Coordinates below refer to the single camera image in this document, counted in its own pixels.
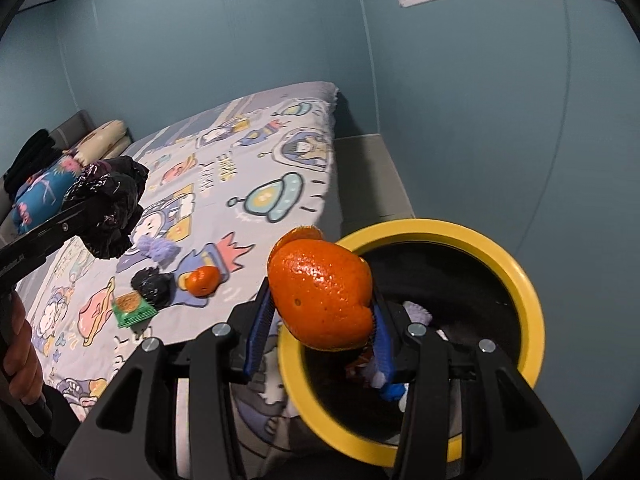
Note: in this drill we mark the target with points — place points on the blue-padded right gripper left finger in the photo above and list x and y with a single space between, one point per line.
258 328

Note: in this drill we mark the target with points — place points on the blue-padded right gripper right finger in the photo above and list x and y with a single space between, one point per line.
384 344

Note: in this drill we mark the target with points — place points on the orange tangerine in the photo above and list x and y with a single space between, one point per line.
321 290
200 282

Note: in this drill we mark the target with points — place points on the black plastic bag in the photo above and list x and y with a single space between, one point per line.
155 287
108 192

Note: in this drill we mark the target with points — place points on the green snack packet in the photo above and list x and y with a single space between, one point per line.
131 309

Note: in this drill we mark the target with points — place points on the person's left hand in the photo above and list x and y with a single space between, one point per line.
21 362

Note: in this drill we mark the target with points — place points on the blue floral folded quilt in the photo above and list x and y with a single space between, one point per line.
42 196

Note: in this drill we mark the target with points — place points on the black clothing pile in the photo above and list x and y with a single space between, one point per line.
38 153

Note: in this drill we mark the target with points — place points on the cartoon space print bedsheet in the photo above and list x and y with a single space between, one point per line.
224 185

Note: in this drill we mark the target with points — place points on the beige folded blanket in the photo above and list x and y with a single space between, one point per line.
107 141

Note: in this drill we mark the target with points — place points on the grey bed frame ledge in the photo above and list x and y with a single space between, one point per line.
365 187

